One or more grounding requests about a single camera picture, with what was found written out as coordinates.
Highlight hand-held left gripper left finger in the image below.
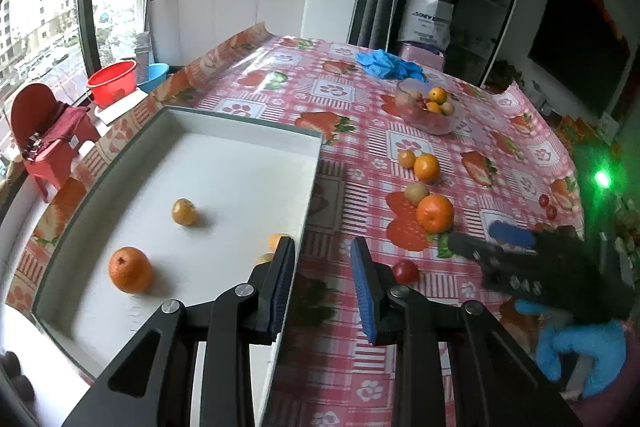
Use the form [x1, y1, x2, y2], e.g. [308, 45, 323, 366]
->
[62, 236, 297, 427]

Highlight large orange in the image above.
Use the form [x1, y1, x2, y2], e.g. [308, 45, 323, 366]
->
[108, 247, 153, 294]
[416, 194, 455, 234]

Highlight pink box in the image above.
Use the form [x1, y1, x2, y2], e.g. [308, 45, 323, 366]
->
[397, 42, 446, 70]

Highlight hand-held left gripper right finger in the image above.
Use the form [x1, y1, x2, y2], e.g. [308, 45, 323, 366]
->
[350, 237, 583, 427]

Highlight white stool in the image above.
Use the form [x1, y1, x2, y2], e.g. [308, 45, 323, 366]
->
[92, 87, 151, 125]

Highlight dark brown lump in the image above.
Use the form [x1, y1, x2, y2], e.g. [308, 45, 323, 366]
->
[0, 349, 36, 413]

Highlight white printed bag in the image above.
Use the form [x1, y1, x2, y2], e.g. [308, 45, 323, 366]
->
[398, 0, 455, 50]

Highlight white tray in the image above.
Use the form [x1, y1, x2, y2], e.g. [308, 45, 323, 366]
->
[31, 106, 325, 427]

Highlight green potted plant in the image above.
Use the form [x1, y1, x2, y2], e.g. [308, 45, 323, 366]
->
[485, 59, 523, 92]

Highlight grey ribbed object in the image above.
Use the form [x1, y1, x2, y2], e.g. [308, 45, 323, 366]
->
[134, 32, 152, 82]

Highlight dark red cloth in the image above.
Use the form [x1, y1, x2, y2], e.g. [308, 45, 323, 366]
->
[37, 106, 93, 152]

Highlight blue cloth on table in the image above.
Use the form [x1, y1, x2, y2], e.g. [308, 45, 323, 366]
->
[356, 48, 426, 82]

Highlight blue plastic basin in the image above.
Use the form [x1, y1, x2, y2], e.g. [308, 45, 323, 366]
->
[135, 63, 170, 95]

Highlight person's right hand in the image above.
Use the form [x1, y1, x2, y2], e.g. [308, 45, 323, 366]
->
[515, 299, 628, 400]

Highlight red plastic basin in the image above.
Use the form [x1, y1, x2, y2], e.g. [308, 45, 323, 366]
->
[86, 60, 138, 108]

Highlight clear fruit bowl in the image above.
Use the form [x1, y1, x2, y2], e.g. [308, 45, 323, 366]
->
[395, 79, 461, 135]

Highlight black television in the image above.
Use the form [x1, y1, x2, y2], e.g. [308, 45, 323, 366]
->
[527, 0, 632, 120]

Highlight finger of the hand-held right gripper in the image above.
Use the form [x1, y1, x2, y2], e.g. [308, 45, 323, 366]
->
[447, 231, 506, 264]
[488, 220, 541, 252]

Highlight red plastic chair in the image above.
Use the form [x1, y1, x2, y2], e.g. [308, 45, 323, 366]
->
[10, 83, 101, 204]

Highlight white cabinet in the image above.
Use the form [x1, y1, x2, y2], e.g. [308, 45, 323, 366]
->
[148, 0, 313, 72]

